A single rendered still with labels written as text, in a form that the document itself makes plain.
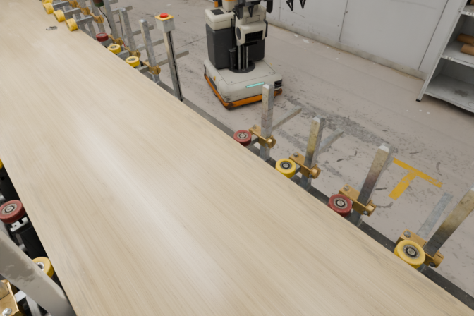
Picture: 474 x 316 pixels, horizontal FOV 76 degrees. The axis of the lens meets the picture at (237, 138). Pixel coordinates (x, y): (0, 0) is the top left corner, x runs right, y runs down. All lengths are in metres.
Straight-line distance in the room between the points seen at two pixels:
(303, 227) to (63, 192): 0.89
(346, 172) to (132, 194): 1.75
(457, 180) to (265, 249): 2.05
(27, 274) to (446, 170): 2.68
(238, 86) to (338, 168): 1.15
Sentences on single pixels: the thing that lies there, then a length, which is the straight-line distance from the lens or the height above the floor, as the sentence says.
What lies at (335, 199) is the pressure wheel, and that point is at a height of 0.90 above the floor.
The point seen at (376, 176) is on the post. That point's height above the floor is 1.01.
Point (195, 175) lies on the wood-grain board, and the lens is 1.20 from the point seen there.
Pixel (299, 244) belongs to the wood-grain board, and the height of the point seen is 0.90.
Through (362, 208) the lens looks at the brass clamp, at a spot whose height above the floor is 0.84.
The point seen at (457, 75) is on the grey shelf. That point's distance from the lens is 3.81.
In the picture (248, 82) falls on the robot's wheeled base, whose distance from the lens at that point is 2.89.
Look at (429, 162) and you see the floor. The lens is 2.87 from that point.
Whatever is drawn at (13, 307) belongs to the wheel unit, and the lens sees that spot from 1.21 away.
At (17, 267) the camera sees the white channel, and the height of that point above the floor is 1.13.
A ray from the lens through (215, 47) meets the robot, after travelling 2.95.
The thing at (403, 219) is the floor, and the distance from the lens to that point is 2.39.
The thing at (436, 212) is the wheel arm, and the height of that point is 0.82.
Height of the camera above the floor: 1.80
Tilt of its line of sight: 42 degrees down
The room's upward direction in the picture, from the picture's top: 2 degrees counter-clockwise
